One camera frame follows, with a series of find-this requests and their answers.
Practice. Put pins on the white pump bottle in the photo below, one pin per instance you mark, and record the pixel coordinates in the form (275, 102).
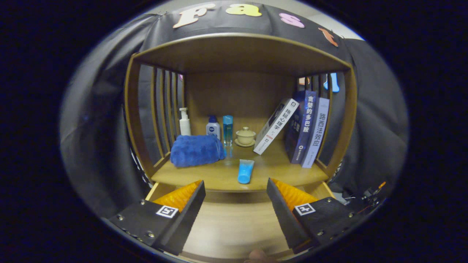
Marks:
(185, 126)

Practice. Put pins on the light purple book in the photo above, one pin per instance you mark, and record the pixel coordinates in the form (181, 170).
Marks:
(318, 131)

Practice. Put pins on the black device with orange part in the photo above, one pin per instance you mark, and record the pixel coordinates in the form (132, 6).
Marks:
(371, 192)

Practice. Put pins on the blue folded towel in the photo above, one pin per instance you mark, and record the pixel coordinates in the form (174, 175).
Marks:
(195, 150)

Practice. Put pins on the black backdrop cloth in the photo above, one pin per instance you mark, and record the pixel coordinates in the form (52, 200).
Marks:
(95, 128)

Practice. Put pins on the white bottle with blue cap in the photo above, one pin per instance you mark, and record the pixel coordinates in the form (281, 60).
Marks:
(213, 128)

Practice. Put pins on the wooden countertop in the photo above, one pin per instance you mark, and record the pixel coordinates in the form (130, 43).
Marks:
(219, 175)

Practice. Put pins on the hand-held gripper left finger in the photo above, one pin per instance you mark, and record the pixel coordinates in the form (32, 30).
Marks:
(185, 219)

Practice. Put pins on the blue tube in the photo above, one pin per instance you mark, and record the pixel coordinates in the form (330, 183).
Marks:
(245, 171)

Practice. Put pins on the wooden drawer with black knob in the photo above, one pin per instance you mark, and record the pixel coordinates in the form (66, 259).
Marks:
(234, 223)

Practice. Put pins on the dark blue book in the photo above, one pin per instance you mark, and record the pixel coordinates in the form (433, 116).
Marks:
(305, 124)

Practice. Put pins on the wooden cabinet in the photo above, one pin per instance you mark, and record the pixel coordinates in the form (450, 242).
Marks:
(237, 54)

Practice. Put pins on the white book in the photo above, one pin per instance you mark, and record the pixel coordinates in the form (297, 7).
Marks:
(276, 126)

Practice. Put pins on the beige lidded teacup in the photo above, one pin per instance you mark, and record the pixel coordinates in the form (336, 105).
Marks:
(245, 137)

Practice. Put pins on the clear blue bottle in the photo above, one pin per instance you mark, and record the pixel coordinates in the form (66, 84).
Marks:
(227, 131)

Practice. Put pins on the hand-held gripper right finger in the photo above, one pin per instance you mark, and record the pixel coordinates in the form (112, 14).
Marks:
(283, 219)

